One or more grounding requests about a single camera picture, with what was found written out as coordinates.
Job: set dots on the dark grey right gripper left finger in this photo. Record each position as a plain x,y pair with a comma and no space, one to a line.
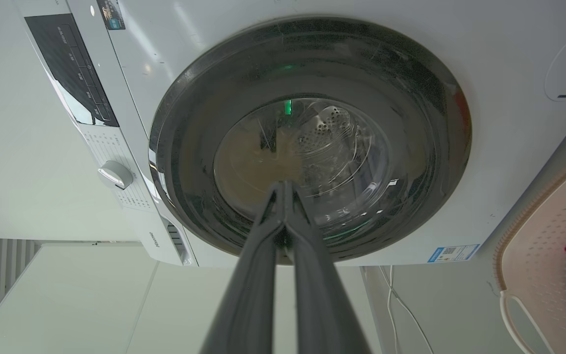
246,300

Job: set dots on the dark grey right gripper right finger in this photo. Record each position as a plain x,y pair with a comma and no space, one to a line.
322,305

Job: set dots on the beige plastic laundry basket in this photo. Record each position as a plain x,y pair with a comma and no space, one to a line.
543,265

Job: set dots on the white detergent drawer front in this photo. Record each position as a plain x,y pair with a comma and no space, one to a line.
167,241

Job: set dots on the blue energy label sticker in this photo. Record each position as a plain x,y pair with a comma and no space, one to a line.
453,253

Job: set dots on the silver washing machine dial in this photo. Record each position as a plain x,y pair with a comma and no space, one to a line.
115,174

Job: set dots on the round dark washing machine door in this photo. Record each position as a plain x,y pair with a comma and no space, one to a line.
410,98

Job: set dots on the black washing machine display panel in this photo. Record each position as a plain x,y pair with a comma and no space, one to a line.
71,69

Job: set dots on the white front-load washing machine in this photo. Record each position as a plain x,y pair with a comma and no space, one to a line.
509,73

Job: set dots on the dark sticker on washer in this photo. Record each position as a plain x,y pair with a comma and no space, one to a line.
111,14

